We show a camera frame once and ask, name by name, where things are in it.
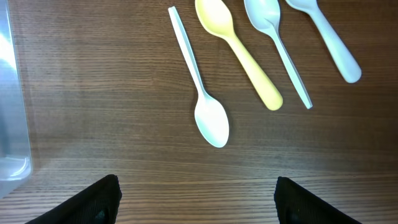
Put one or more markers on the thick-handled white spoon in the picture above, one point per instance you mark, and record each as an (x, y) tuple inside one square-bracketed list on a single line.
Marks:
[(342, 57)]

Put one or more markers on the yellow plastic spoon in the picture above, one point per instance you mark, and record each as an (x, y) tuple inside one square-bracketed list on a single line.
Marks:
[(216, 18)]

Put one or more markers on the white spoon bowl down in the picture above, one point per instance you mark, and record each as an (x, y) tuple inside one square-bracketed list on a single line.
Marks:
[(210, 115)]

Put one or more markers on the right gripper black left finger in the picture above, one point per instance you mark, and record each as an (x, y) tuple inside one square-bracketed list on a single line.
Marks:
[(98, 203)]

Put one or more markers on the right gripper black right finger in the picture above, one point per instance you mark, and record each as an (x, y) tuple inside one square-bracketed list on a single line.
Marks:
[(297, 205)]

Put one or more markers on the right clear plastic container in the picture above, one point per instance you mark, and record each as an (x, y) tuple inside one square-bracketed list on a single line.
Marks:
[(16, 156)]

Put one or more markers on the thin-handled white spoon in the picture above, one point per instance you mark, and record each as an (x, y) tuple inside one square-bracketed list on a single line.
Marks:
[(265, 16)]

